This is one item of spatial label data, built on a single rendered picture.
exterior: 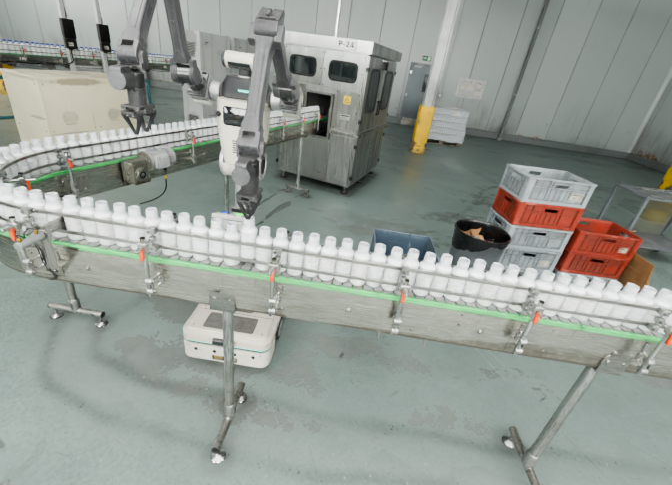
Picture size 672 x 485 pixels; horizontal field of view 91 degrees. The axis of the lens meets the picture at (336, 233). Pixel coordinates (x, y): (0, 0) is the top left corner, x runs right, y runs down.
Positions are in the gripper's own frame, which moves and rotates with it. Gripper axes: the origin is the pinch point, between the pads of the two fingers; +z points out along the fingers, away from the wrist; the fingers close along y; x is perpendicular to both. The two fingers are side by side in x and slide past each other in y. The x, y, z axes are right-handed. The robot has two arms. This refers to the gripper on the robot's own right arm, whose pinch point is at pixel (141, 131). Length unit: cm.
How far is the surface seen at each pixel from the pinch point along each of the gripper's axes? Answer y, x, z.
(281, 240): 17, 57, 27
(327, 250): 18, 74, 27
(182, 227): 16.8, 21.5, 27.7
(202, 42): -522, -205, -37
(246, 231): 17, 45, 25
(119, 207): 15.6, -1.5, 24.3
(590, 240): -168, 307, 79
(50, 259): 25, -23, 44
